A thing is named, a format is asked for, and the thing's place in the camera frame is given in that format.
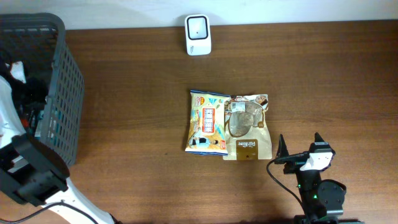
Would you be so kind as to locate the grey plastic mesh basket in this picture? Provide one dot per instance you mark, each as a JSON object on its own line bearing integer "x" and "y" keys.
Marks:
{"x": 38, "y": 41}

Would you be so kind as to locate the white barcode scanner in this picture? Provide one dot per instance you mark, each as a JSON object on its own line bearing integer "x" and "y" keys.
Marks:
{"x": 198, "y": 35}

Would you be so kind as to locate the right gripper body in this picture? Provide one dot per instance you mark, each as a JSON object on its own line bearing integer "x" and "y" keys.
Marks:
{"x": 294, "y": 167}

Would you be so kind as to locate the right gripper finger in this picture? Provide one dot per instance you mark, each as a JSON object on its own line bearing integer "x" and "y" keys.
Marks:
{"x": 318, "y": 138}
{"x": 282, "y": 151}

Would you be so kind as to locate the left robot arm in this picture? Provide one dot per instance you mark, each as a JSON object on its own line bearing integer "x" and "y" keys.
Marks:
{"x": 33, "y": 173}

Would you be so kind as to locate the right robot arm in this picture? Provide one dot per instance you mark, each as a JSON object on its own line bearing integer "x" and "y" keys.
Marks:
{"x": 321, "y": 200}

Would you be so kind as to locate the beige cookie pouch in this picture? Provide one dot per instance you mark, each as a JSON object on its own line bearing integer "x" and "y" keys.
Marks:
{"x": 247, "y": 135}

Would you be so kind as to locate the yellow snack bag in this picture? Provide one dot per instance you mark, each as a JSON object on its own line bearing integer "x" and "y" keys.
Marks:
{"x": 206, "y": 134}

